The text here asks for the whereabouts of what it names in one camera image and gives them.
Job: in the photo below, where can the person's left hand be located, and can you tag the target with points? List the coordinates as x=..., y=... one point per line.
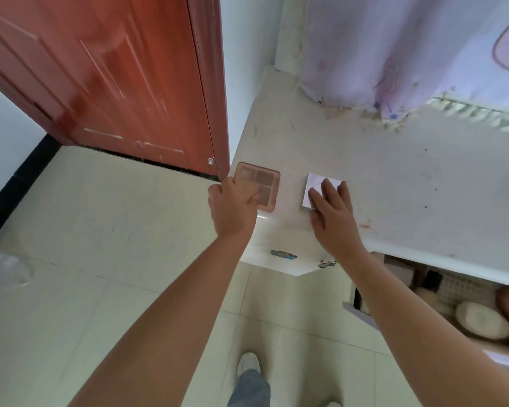
x=231, y=211

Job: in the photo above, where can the person's right hand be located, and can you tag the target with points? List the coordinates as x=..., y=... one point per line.
x=337, y=226

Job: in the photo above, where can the person's left thumb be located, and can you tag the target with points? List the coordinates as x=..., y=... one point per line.
x=251, y=197

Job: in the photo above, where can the person's right thumb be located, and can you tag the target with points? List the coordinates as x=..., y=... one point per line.
x=316, y=222

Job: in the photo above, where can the person's right middle finger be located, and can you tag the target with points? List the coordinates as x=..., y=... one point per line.
x=330, y=191

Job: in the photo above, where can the small white square box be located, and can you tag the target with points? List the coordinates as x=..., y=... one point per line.
x=316, y=182

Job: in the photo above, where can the pink eyeshadow palette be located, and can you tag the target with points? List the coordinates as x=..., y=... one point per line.
x=265, y=182

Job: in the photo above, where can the person's right forearm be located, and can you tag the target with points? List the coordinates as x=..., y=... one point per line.
x=424, y=334

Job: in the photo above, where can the person's left forearm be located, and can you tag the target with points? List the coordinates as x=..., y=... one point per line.
x=174, y=326

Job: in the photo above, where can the white cabinet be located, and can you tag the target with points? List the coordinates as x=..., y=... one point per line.
x=386, y=173

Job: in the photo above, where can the small cardboard box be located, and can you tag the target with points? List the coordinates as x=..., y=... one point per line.
x=398, y=271

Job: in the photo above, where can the open white drawer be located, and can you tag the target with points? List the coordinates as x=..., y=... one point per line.
x=441, y=288

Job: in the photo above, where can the lilac printed curtain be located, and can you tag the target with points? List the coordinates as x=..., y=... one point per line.
x=407, y=50

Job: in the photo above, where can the white mesh basket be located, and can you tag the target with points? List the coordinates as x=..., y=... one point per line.
x=466, y=288

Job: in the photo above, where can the person's blue jeans leg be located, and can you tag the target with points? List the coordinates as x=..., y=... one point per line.
x=250, y=389

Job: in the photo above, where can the red-brown wooden door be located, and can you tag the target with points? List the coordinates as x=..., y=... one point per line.
x=110, y=80

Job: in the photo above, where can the round beige powder puff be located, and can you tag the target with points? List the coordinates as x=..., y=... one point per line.
x=482, y=320

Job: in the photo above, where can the black baseboard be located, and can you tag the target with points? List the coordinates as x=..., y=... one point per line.
x=17, y=186

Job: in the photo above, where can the clear plastic bag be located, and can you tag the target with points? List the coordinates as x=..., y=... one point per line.
x=4, y=273

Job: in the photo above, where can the red-brown door frame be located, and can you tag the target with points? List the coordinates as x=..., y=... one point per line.
x=212, y=80

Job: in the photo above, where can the white window rail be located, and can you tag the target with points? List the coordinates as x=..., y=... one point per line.
x=479, y=112

